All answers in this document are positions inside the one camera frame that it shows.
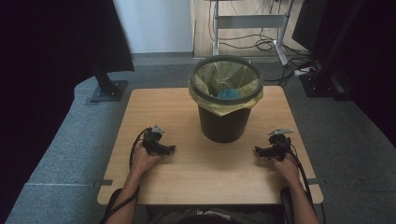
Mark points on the black chair armrest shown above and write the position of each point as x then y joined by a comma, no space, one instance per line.
286,202
113,199

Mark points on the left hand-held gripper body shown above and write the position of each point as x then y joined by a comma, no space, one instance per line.
151,143

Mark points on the grey table edge bracket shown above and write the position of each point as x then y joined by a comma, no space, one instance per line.
103,183
313,181

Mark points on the black stand with base plate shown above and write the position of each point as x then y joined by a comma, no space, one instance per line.
107,88

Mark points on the black floor stand base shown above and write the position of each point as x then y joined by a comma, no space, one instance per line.
323,85

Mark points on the white metal desk frame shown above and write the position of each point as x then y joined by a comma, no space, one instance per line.
249,21

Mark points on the blue crumpled item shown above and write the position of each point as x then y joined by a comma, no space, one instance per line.
229,93

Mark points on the person's right hand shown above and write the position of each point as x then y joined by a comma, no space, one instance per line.
289,171

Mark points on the person's left hand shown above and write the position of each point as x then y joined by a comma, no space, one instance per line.
142,161

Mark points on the black plastic trash bin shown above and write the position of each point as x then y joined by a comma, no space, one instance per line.
224,127

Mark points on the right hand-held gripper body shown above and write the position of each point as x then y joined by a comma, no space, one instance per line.
281,146

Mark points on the yellow plastic trash bag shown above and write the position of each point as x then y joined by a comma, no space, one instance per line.
218,74

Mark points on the person's dark clothing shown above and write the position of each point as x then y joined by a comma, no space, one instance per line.
214,216

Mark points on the white power strip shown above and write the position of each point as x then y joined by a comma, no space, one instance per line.
303,71

